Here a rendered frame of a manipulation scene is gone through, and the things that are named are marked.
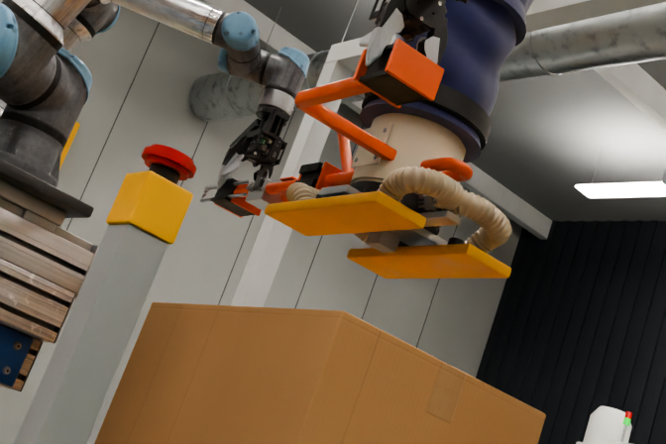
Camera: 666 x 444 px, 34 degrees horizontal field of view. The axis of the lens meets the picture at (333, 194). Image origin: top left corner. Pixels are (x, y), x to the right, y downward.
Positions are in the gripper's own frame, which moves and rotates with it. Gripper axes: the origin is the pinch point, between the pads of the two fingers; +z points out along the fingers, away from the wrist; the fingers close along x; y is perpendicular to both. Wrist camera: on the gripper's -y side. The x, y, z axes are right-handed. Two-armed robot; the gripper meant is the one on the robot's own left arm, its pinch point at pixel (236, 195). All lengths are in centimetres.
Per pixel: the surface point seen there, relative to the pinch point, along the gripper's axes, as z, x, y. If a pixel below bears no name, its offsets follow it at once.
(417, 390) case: 39, -4, 90
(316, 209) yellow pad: 14, -13, 60
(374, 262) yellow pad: 14, 8, 50
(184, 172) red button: 26, -46, 88
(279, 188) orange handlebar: 1.3, -2.0, 23.0
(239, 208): 2.9, 0.6, 2.4
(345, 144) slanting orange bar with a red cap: -8.0, 0.4, 37.9
